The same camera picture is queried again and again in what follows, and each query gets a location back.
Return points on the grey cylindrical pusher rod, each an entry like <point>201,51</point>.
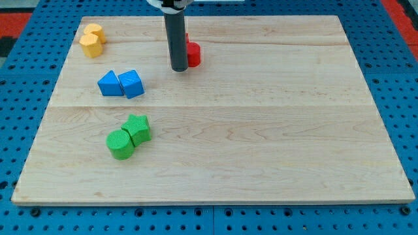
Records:
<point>176,38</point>

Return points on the white rod mount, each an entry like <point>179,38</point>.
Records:
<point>170,6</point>

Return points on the green star block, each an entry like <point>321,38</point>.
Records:
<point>138,129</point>

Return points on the red cylinder block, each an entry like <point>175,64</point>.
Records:
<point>193,54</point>

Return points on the blue cube block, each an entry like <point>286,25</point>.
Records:
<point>131,84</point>

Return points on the yellow heart block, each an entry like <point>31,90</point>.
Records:
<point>97,30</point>

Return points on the yellow hexagon block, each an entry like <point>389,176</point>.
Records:
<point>91,45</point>

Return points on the blue triangle block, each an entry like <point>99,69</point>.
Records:
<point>109,85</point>

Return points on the green cylinder block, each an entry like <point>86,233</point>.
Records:
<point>120,145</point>

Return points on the wooden board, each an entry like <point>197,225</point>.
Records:
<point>277,113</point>

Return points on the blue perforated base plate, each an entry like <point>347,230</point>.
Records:
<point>30,73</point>

